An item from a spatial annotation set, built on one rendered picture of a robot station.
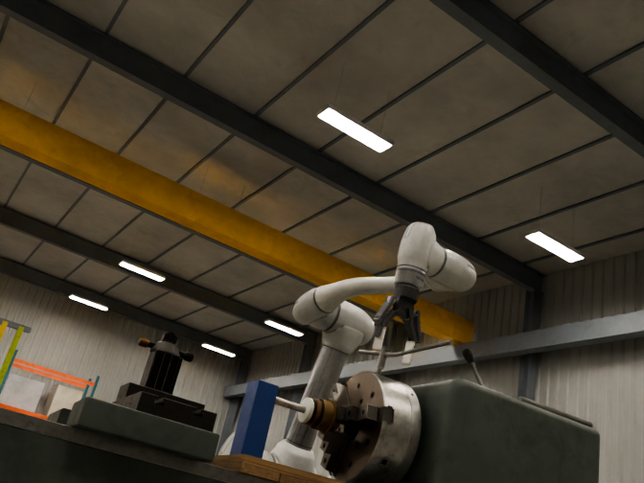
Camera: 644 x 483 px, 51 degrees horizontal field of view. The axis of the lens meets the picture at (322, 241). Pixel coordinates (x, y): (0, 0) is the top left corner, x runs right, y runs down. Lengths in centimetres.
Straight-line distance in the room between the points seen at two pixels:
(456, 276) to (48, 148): 1106
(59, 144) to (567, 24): 845
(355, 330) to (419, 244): 59
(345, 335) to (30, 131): 1070
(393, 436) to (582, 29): 847
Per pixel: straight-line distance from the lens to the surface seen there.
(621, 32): 999
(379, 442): 184
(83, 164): 1278
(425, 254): 204
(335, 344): 250
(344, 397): 201
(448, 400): 191
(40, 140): 1276
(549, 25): 985
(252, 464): 164
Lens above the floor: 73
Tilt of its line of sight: 25 degrees up
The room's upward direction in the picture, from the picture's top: 13 degrees clockwise
